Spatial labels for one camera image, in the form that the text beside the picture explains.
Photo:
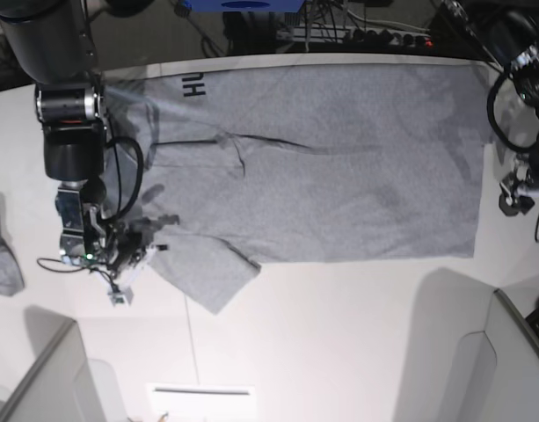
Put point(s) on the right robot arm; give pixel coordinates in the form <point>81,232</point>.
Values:
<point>53,44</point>

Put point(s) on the grey T-shirt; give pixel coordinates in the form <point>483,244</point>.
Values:
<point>305,164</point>

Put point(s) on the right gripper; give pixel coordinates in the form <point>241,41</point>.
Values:
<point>123,246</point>

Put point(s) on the white power strip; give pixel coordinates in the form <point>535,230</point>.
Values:
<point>352,35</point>

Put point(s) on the grey right partition panel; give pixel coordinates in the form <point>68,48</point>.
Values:
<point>495,371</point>

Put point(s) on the grey left partition panel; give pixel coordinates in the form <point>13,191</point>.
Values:
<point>64,384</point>

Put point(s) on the blue box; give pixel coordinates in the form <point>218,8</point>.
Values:
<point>244,5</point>

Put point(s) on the white slotted plate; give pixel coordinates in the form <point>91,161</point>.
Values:
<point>197,401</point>

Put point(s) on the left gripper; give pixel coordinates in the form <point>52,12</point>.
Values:
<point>519,188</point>

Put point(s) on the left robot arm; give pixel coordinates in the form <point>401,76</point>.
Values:
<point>508,33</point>

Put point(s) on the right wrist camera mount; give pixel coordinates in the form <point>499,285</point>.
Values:
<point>122,294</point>

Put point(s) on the grey partition panel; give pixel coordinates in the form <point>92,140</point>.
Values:
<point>64,384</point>
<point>495,371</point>

